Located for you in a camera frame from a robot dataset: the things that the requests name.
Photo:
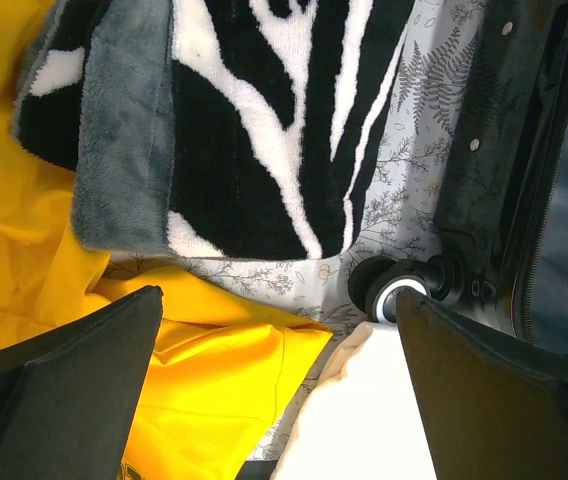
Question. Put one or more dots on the zebra pattern fleece blanket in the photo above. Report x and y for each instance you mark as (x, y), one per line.
(213, 129)

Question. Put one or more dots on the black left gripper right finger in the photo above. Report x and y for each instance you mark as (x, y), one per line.
(492, 406)

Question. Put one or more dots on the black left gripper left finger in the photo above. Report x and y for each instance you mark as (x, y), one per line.
(68, 397)

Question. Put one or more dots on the yellow Snoopy t-shirt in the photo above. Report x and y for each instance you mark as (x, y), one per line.
(161, 376)

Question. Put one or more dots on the cream white cloth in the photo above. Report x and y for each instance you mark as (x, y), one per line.
(361, 421)

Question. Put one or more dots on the black open suitcase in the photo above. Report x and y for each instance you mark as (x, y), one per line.
(500, 173)

